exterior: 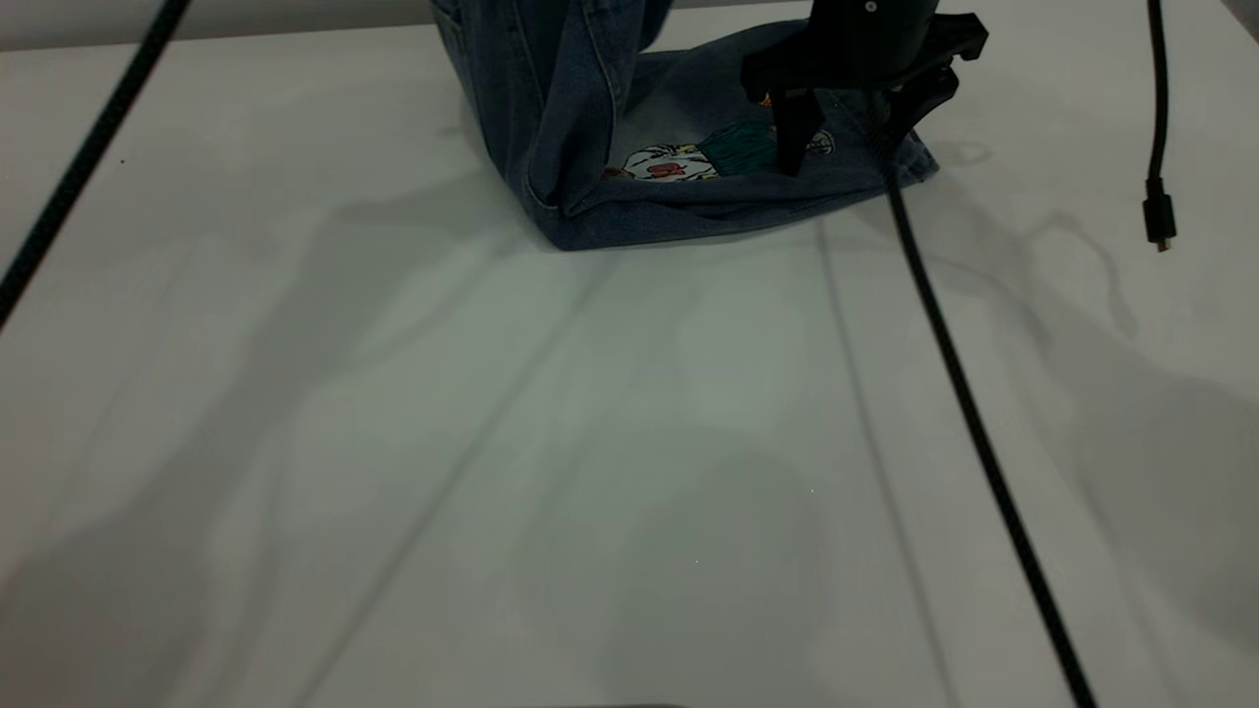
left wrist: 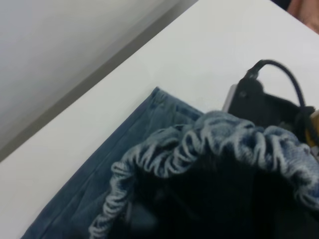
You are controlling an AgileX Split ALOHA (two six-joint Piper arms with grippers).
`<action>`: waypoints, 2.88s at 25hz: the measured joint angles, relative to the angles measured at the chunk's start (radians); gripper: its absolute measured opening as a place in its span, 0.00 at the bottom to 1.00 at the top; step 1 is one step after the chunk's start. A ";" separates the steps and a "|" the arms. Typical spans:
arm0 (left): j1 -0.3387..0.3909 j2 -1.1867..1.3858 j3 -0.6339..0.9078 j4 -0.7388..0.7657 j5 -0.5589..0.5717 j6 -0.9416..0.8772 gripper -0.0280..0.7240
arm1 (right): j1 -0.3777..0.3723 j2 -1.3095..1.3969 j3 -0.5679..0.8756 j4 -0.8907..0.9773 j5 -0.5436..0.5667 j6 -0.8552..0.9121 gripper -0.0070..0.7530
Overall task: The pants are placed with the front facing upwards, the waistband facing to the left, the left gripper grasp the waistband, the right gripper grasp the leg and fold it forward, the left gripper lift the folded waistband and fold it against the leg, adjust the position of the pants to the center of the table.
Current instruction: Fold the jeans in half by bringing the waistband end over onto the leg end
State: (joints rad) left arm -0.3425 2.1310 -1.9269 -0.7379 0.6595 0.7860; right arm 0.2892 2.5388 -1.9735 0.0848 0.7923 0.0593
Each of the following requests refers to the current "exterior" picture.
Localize blue denim kids jeans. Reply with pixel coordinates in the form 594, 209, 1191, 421
431, 0, 941, 253

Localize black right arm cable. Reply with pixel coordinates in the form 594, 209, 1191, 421
864, 93, 1100, 708

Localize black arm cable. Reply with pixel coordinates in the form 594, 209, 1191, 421
0, 0, 194, 325
864, 93, 1100, 708

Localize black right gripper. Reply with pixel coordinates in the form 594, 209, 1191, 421
740, 0, 990, 179

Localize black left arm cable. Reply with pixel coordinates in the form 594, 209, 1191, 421
0, 0, 194, 325

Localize black cable with USB plug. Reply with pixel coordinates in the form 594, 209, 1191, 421
1142, 0, 1178, 254

